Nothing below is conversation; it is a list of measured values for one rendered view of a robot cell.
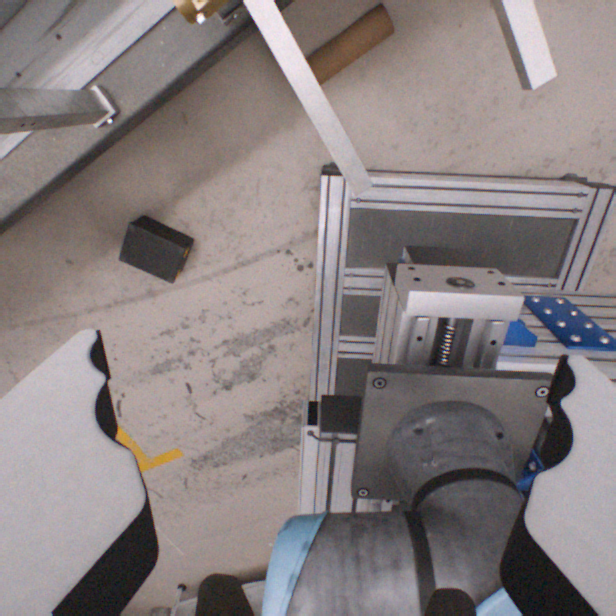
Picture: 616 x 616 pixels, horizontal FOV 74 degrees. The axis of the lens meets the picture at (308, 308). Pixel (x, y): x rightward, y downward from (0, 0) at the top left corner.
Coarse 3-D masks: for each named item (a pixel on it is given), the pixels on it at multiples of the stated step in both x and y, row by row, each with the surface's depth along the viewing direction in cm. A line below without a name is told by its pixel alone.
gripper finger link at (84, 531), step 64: (64, 384) 9; (0, 448) 7; (64, 448) 7; (128, 448) 8; (0, 512) 6; (64, 512) 6; (128, 512) 6; (0, 576) 5; (64, 576) 6; (128, 576) 6
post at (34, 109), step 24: (0, 96) 44; (24, 96) 48; (48, 96) 52; (72, 96) 57; (96, 96) 63; (0, 120) 43; (24, 120) 47; (48, 120) 51; (72, 120) 57; (96, 120) 64
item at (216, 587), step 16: (208, 576) 6; (224, 576) 6; (208, 592) 5; (224, 592) 5; (240, 592) 5; (448, 592) 5; (464, 592) 5; (208, 608) 5; (224, 608) 5; (240, 608) 5; (432, 608) 5; (448, 608) 5; (464, 608) 5
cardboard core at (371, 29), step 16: (368, 16) 111; (384, 16) 110; (352, 32) 112; (368, 32) 112; (384, 32) 113; (320, 48) 116; (336, 48) 114; (352, 48) 114; (368, 48) 115; (320, 64) 116; (336, 64) 116; (320, 80) 119
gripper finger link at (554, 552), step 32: (576, 384) 10; (608, 384) 10; (576, 416) 9; (608, 416) 9; (544, 448) 10; (576, 448) 8; (608, 448) 8; (544, 480) 7; (576, 480) 7; (608, 480) 7; (544, 512) 7; (576, 512) 7; (608, 512) 7; (512, 544) 7; (544, 544) 6; (576, 544) 6; (608, 544) 6; (512, 576) 7; (544, 576) 6; (576, 576) 6; (608, 576) 6; (544, 608) 6; (576, 608) 6; (608, 608) 5
